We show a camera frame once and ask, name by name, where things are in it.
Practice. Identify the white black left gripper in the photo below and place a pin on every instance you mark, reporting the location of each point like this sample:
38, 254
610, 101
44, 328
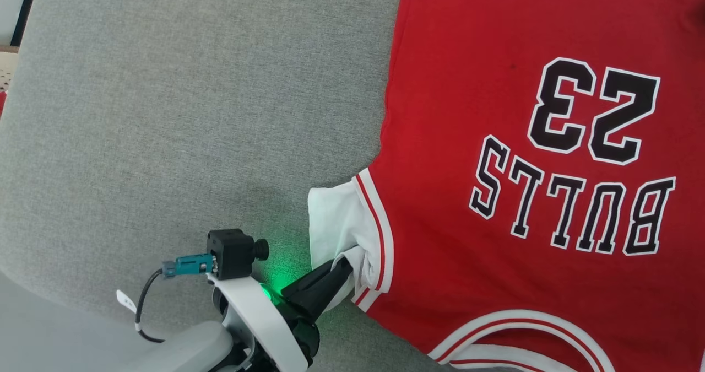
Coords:
259, 317

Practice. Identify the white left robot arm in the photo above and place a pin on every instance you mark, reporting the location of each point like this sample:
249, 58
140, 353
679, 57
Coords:
176, 350

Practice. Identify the black frame strip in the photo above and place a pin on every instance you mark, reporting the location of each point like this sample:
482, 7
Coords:
25, 8

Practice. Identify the beige perforated board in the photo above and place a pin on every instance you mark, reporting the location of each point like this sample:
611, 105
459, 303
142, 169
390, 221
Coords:
6, 69

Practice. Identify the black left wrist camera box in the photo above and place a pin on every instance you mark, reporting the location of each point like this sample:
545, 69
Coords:
234, 253

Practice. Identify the red Bulls jersey white sleeves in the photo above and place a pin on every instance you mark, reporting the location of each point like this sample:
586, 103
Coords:
468, 85

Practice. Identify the grey fabric sofa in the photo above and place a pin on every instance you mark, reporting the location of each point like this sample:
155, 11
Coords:
165, 113

